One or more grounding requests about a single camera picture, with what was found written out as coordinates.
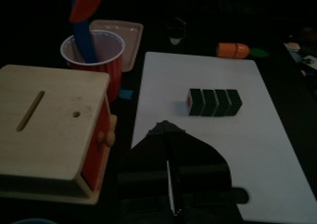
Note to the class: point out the orange toy food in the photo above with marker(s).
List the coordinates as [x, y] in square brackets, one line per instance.
[230, 50]

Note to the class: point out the red plastic cup white rim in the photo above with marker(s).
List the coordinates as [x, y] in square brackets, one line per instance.
[108, 70]

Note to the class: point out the small blue square piece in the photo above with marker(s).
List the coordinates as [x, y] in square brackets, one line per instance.
[125, 94]

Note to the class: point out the black sushi roll piece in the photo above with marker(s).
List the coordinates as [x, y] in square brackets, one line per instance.
[195, 102]

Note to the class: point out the wooden box with red front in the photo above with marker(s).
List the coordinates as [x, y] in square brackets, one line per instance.
[49, 119]

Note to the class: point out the small white black toy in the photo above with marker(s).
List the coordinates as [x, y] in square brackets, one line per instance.
[307, 62]

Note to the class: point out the blue plastic utensil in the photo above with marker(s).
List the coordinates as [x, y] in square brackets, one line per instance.
[85, 42]

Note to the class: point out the small black and white object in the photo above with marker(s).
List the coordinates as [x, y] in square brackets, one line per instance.
[175, 30]

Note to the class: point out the white cutting board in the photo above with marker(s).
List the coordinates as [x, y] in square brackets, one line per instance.
[230, 153]

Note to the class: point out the grey bowl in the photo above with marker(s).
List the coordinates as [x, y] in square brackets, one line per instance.
[32, 221]

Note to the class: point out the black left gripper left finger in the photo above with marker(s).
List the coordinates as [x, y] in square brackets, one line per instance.
[141, 178]

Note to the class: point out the green toy food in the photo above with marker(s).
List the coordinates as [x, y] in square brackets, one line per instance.
[258, 52]

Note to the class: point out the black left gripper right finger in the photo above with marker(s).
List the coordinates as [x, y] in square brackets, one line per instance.
[202, 178]

